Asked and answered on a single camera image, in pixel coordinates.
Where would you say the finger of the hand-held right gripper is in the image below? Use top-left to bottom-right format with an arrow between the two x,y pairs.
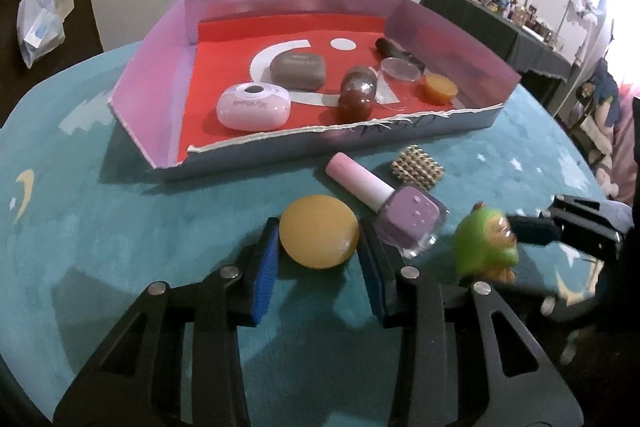
510,213 -> 621,254
547,194 -> 634,230

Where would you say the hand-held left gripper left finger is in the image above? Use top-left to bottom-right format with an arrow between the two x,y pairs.
52,217 -> 281,427

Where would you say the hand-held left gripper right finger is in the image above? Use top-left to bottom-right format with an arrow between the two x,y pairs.
356,227 -> 583,427

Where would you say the green and yellow toy figure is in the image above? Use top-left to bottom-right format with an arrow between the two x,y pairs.
453,202 -> 519,284

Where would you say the purple nail polish bottle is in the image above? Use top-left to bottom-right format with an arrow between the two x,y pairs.
325,152 -> 449,259

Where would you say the large yellow round disc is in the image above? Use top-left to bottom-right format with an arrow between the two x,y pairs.
279,195 -> 361,269

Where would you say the gold studded cube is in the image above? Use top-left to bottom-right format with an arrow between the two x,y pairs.
391,146 -> 446,186

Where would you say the pink round case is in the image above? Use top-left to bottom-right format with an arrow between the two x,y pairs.
216,83 -> 292,131

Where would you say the small yellow round disc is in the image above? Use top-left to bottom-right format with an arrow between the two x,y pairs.
423,74 -> 459,103

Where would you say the glitter bottle with brown cap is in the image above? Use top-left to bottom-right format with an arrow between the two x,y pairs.
339,66 -> 379,124

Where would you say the clear glass cup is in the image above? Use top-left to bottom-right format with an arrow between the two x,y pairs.
377,57 -> 424,106

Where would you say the pink cardboard box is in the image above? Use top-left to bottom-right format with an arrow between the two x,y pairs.
107,0 -> 522,183

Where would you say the dark small bottle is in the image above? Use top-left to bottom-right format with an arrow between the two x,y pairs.
375,38 -> 426,74

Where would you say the pile of plush toys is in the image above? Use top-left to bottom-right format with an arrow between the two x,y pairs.
575,59 -> 640,208

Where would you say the table with dark cloth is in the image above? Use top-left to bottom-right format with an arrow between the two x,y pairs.
419,0 -> 574,84

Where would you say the clear plastic bag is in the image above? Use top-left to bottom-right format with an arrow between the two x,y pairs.
17,0 -> 66,69

